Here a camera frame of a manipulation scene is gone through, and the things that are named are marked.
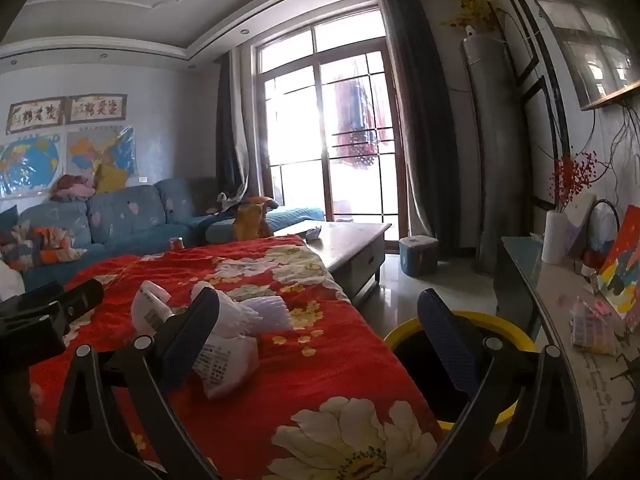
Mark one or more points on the yellow artificial flowers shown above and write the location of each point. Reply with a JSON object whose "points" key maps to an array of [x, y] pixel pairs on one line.
{"points": [[472, 10]]}

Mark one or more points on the grey standing air conditioner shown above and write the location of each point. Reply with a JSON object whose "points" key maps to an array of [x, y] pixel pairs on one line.
{"points": [[490, 160]]}

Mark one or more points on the blue storage stool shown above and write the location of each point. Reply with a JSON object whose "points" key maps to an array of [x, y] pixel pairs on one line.
{"points": [[417, 255]]}

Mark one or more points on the yellow rimmed black trash bin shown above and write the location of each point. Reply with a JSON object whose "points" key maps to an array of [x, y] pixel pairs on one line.
{"points": [[400, 332]]}

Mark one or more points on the crumpled white paper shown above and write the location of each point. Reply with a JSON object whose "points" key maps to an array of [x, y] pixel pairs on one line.
{"points": [[313, 234]]}

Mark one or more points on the wall mounted television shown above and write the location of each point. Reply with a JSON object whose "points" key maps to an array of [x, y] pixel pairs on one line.
{"points": [[590, 35]]}

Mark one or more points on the world map poster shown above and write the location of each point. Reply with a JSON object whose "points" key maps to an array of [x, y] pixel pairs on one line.
{"points": [[27, 165]]}

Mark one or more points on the pink pastel packet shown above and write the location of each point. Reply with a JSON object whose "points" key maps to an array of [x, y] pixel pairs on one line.
{"points": [[592, 327]]}

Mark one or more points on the colourful patterned cloth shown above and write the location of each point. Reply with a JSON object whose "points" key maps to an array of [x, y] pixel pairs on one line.
{"points": [[45, 245]]}

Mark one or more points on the brown framed glass door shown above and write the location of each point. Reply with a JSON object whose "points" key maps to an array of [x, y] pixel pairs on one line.
{"points": [[295, 110]]}

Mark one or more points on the white cloth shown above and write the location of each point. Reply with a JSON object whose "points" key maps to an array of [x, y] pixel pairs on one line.
{"points": [[10, 280]]}

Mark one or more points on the hanging laundry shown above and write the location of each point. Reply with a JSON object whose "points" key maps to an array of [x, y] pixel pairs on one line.
{"points": [[357, 120]]}

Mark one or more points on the blue floral sofa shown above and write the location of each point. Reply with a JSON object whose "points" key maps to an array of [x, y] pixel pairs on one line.
{"points": [[125, 215]]}

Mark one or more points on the red floral blanket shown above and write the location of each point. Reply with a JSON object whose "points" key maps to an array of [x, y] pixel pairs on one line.
{"points": [[325, 360]]}

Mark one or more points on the country map poster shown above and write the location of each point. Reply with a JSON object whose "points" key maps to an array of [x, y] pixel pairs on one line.
{"points": [[100, 150]]}

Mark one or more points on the white vase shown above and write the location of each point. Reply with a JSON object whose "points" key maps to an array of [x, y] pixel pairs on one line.
{"points": [[554, 237]]}

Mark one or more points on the white printed plastic packet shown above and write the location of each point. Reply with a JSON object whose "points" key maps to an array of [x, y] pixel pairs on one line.
{"points": [[225, 360]]}

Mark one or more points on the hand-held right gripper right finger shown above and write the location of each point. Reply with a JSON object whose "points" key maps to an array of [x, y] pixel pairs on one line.
{"points": [[445, 340]]}

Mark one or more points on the red berry branch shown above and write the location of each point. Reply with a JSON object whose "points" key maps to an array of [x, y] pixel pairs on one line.
{"points": [[572, 175]]}

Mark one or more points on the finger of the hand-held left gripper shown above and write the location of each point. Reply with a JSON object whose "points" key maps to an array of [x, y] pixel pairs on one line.
{"points": [[75, 297]]}

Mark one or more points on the red drink can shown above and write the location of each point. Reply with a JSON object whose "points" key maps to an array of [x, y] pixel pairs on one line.
{"points": [[176, 243]]}

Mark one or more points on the yellow cushion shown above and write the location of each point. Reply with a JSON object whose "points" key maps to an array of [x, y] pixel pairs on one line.
{"points": [[109, 179]]}

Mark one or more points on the grey blue window curtain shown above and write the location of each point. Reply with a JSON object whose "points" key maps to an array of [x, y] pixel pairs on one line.
{"points": [[425, 110], [232, 135]]}

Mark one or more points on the grey coffee table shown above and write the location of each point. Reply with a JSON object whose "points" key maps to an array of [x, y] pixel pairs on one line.
{"points": [[345, 240]]}

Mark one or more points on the framed calligraphy scroll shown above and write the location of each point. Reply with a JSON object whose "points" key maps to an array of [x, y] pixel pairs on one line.
{"points": [[97, 108], [35, 116]]}

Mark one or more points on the pink clothes pile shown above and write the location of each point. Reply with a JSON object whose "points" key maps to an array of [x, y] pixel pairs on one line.
{"points": [[72, 189]]}

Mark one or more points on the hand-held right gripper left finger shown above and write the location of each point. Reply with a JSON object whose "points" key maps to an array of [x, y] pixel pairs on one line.
{"points": [[192, 330]]}

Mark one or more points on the black rimmed round mirror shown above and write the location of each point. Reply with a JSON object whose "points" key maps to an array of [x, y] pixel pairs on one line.
{"points": [[616, 215]]}

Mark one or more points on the grey glass top cabinet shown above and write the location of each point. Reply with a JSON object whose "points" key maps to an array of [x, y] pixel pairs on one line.
{"points": [[550, 310]]}

